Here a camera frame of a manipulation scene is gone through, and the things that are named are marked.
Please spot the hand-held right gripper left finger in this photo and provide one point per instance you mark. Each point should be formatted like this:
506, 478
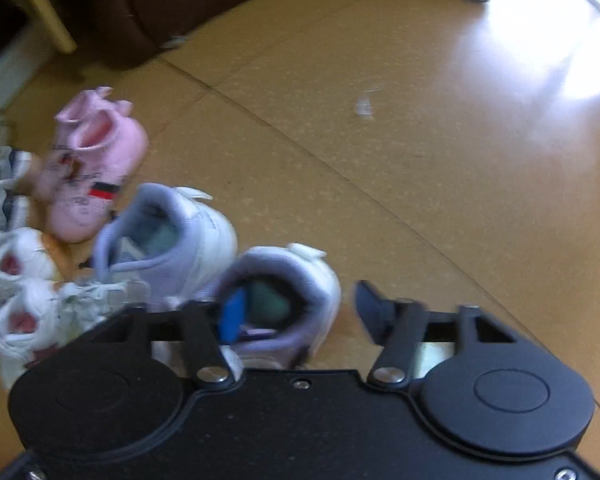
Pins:
232, 317

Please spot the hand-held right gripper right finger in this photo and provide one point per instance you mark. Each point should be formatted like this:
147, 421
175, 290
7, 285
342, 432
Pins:
372, 310

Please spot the lavender-lined white sneaker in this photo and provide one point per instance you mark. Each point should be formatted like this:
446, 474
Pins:
300, 285
195, 240

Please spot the pink knit sock shoe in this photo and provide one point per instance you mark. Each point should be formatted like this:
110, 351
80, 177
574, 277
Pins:
120, 160
55, 175

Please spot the brown leather sofa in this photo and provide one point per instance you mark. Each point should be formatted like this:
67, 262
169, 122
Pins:
205, 0

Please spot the wooden cabinet door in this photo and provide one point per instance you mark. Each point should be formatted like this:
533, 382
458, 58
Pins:
45, 10

